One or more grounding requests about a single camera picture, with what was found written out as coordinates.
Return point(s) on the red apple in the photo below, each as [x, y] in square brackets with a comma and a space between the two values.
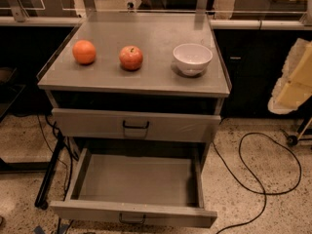
[131, 57]

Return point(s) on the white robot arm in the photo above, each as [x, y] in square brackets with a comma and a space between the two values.
[294, 87]

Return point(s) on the grey drawer cabinet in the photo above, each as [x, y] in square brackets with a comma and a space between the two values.
[150, 76]

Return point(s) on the open grey middle drawer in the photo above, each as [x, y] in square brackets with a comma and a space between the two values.
[156, 188]

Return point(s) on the closed grey upper drawer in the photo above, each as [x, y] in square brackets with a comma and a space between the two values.
[136, 125]

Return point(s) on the white bowl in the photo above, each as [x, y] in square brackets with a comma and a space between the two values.
[192, 59]

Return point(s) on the orange fruit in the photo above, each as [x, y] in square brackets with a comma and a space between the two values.
[84, 52]

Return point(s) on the black cart wheel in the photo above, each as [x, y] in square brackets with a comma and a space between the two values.
[292, 140]

